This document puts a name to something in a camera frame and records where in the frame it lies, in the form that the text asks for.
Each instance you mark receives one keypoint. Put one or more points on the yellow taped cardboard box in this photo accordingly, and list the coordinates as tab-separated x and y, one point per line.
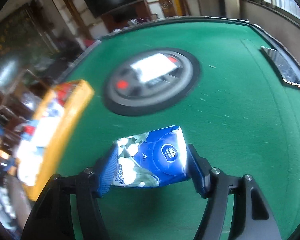
46	135

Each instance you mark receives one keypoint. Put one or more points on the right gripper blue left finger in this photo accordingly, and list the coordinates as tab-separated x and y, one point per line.
51	216

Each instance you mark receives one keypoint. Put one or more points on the blue floral wipes pack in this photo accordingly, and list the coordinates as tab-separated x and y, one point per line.
152	159

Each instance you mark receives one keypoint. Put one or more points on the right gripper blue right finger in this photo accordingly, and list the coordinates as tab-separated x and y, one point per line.
251	215

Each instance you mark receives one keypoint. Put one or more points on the round table centre panel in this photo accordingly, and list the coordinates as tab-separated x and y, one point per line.
151	81

